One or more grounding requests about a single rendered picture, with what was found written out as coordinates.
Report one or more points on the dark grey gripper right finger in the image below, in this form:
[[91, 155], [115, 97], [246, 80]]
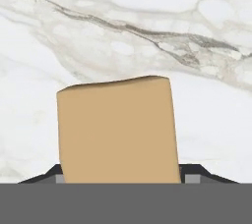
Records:
[[197, 175]]

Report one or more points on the tan cream cheese stick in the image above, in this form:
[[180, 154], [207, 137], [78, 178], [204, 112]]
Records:
[[118, 133]]

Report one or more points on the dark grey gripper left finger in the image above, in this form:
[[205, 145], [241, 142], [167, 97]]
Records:
[[52, 176]]

